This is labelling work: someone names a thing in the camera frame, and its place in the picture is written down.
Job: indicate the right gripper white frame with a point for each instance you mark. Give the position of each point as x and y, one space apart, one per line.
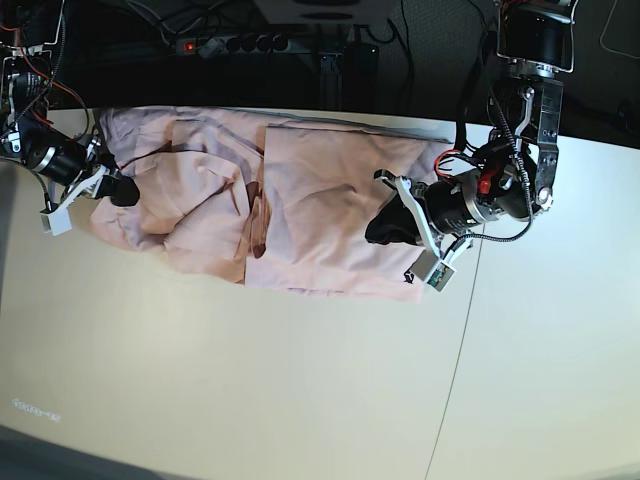
86 171

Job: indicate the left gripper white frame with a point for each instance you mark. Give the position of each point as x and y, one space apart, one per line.
405 219

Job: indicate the pink T-shirt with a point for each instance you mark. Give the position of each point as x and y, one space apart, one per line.
266 201

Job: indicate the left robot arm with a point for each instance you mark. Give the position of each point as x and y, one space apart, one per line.
505 153

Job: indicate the black power strip red switch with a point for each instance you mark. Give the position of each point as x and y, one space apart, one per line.
252 43

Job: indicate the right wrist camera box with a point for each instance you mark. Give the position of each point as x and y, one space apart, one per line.
56 222

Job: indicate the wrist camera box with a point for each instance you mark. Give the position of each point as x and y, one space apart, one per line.
56 222
432 271

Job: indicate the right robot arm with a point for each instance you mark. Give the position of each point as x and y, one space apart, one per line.
33 40

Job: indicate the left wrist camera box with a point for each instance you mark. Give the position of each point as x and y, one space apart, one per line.
432 271

